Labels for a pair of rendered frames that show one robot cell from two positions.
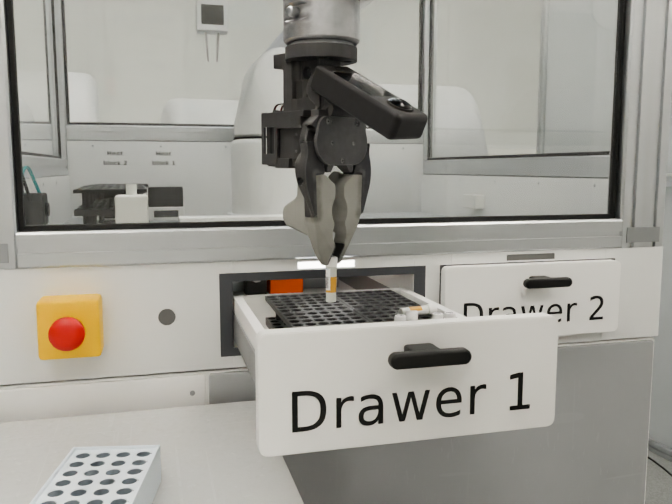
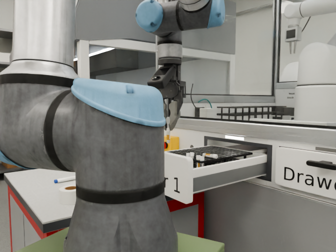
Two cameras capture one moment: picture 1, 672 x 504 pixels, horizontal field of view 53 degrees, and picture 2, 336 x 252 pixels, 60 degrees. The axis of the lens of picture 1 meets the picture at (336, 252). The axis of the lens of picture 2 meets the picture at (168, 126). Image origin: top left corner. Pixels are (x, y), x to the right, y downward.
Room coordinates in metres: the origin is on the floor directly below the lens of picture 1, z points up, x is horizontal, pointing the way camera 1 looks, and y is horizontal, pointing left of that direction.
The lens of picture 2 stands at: (0.34, -0.81, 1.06)
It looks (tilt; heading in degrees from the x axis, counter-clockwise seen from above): 5 degrees down; 68
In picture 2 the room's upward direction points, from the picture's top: straight up
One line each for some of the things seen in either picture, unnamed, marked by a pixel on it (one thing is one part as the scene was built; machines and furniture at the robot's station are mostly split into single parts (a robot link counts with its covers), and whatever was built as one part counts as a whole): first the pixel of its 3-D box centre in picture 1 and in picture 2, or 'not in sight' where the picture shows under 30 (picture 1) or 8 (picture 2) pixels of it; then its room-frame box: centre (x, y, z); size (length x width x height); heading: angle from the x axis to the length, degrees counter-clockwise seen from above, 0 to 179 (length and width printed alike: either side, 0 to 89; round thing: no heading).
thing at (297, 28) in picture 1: (319, 26); (168, 53); (0.68, 0.02, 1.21); 0.08 x 0.08 x 0.05
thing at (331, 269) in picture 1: (331, 279); (168, 135); (0.68, 0.00, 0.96); 0.01 x 0.01 x 0.05
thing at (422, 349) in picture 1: (424, 354); not in sight; (0.58, -0.08, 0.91); 0.07 x 0.04 x 0.01; 105
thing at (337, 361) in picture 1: (413, 380); (155, 169); (0.61, -0.07, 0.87); 0.29 x 0.02 x 0.11; 105
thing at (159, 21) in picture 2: not in sight; (161, 18); (0.63, -0.07, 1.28); 0.11 x 0.11 x 0.08; 45
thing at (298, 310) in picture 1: (352, 334); (207, 162); (0.80, -0.02, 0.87); 0.22 x 0.18 x 0.06; 15
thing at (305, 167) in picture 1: (316, 172); not in sight; (0.66, 0.02, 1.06); 0.05 x 0.02 x 0.09; 136
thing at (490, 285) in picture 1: (532, 299); (328, 175); (1.00, -0.29, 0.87); 0.29 x 0.02 x 0.11; 105
